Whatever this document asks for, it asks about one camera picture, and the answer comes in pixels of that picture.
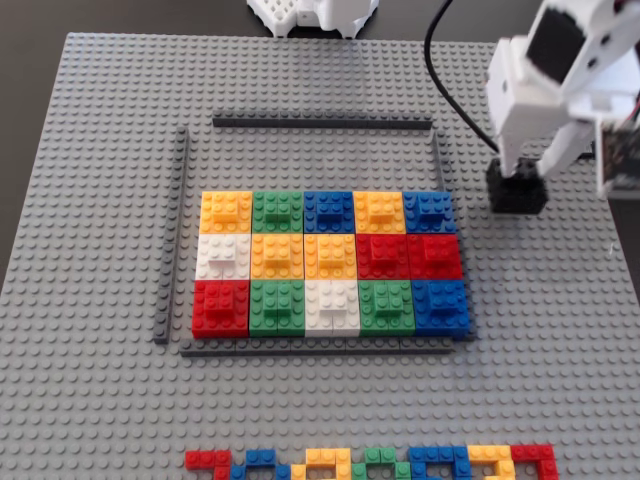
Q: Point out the small white plastic crumb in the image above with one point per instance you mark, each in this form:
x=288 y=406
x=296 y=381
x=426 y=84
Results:
x=611 y=249

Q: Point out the blue lego cube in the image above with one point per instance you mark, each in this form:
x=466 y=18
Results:
x=441 y=305
x=430 y=212
x=328 y=212

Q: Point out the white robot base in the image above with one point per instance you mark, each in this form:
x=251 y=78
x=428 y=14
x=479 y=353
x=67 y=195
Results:
x=320 y=15

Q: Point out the red lego cube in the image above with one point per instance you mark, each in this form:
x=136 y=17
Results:
x=220 y=307
x=383 y=256
x=436 y=255

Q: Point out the yellow lego letter shape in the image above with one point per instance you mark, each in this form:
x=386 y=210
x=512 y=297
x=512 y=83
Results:
x=325 y=457
x=490 y=454

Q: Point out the long dark grey wall bar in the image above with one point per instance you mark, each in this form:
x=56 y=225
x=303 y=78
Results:
x=172 y=235
x=315 y=347
x=440 y=160
x=320 y=120

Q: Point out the yellow lego cube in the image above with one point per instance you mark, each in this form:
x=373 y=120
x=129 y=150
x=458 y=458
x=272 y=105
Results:
x=277 y=256
x=378 y=212
x=331 y=256
x=226 y=212

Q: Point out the black lego cube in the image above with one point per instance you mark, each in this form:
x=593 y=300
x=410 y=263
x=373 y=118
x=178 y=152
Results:
x=515 y=197

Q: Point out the green lego letter shape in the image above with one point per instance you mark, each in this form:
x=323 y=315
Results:
x=380 y=456

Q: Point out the red lego letter shape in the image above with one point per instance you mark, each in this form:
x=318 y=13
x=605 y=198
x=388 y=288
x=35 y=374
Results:
x=207 y=460
x=535 y=452

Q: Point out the white lego cube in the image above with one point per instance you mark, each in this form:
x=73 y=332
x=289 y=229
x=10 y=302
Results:
x=222 y=256
x=332 y=306

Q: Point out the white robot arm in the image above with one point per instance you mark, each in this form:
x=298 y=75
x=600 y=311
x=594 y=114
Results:
x=600 y=30

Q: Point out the blue lego letter shape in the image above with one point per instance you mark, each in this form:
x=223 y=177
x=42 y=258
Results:
x=257 y=459
x=437 y=455

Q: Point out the grey lego baseplate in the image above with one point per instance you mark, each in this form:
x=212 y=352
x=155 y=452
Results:
x=100 y=250

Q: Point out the green lego cube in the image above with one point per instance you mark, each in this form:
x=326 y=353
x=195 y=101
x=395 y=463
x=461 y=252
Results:
x=387 y=306
x=277 y=307
x=277 y=212

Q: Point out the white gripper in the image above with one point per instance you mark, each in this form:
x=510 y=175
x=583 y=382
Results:
x=515 y=131

